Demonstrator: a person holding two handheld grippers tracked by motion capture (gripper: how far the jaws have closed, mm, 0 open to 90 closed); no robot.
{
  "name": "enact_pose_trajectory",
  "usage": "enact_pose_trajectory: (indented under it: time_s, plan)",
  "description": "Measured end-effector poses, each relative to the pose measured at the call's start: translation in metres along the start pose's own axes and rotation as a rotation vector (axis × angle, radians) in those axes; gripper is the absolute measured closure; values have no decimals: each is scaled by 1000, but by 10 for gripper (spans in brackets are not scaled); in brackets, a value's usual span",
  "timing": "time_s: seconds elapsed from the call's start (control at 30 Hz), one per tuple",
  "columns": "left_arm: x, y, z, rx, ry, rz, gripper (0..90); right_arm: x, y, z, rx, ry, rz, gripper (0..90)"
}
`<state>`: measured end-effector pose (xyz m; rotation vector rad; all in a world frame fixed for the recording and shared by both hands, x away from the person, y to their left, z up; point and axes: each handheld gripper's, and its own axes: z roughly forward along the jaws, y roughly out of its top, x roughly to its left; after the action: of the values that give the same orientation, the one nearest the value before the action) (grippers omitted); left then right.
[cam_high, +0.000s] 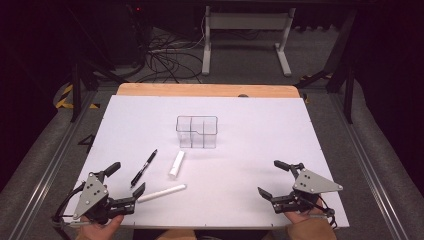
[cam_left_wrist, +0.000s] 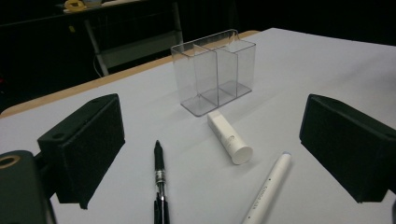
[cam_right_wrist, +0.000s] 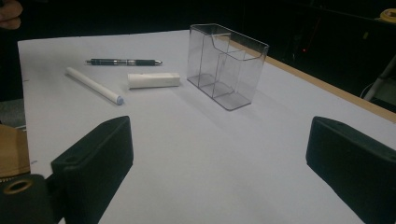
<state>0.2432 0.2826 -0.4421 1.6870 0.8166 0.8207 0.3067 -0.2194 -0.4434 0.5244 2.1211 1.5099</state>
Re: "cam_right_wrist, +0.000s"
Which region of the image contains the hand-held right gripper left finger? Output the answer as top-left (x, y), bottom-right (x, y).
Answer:
top-left (50, 116), bottom-right (134, 224)

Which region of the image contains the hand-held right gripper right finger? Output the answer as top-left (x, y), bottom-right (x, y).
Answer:
top-left (305, 116), bottom-right (396, 224)

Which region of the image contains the white pen with blue end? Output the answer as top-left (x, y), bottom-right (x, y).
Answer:
top-left (64, 66), bottom-right (125, 106)

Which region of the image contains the black pen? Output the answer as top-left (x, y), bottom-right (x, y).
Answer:
top-left (85, 58), bottom-right (163, 67)

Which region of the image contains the clear plastic desk organizer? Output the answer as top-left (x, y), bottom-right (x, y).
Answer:
top-left (186, 22), bottom-right (270, 112)

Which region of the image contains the tan brown object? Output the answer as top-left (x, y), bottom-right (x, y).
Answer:
top-left (0, 124), bottom-right (32, 179)

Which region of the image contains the white stand leg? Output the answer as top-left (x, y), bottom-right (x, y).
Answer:
top-left (363, 54), bottom-right (396, 102)

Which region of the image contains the white eraser block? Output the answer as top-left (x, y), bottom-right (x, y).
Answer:
top-left (127, 72), bottom-right (181, 90)

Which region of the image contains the yellow tape roll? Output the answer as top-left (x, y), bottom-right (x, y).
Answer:
top-left (378, 7), bottom-right (396, 24)

